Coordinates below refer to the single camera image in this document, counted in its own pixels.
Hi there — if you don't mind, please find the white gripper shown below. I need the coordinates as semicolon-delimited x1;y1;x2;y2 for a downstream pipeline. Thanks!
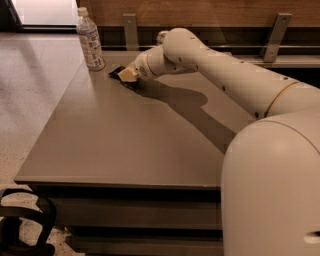
118;49;157;82

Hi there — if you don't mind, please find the black rxbar chocolate wrapper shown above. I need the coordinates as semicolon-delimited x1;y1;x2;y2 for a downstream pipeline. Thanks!
109;66;125;80

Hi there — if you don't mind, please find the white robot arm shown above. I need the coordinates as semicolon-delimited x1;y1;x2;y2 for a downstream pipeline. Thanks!
119;28;320;256

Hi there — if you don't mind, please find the clear plastic water bottle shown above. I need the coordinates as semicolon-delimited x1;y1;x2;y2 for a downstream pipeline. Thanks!
76;7;105;71

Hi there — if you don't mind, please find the white green soda can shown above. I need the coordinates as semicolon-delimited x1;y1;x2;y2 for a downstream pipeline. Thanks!
157;30;168;45

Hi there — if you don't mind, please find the grey upper drawer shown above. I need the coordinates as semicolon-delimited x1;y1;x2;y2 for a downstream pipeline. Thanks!
52;198;222;230

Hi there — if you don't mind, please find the grey drawer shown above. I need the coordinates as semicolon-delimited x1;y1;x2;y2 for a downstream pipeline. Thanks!
52;198;222;230
66;236;224;256

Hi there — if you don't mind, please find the grey lower drawer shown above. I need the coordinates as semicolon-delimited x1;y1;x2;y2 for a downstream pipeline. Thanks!
66;236;224;256

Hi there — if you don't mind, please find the black curved stand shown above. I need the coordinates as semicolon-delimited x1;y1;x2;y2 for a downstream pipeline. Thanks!
0;188;58;256

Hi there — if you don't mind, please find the horizontal metal rail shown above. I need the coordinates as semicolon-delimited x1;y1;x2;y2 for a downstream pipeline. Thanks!
102;45;320;51

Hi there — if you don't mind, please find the left metal wall bracket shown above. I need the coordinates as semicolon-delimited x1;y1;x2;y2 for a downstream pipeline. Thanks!
123;13;139;51

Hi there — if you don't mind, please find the metal wall bracket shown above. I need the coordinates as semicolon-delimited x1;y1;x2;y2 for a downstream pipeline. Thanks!
259;13;292;63
123;13;139;51

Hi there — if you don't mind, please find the right metal wall bracket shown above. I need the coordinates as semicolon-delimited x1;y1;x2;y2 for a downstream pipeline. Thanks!
259;13;292;63

